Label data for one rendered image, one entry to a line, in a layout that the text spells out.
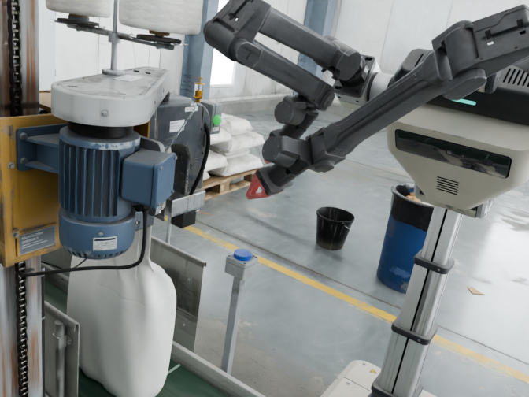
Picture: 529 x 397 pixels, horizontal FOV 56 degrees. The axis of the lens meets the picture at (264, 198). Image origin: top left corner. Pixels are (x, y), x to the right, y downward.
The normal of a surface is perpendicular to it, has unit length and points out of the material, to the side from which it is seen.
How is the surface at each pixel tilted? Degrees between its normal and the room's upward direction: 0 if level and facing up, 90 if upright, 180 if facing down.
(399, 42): 90
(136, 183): 90
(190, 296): 90
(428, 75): 81
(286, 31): 109
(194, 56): 90
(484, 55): 63
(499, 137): 40
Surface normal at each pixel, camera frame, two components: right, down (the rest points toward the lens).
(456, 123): -0.25, -0.58
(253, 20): 0.65, 0.57
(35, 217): 0.82, 0.30
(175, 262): -0.55, 0.21
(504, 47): -0.50, -0.26
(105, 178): 0.39, 0.37
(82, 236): -0.08, 0.36
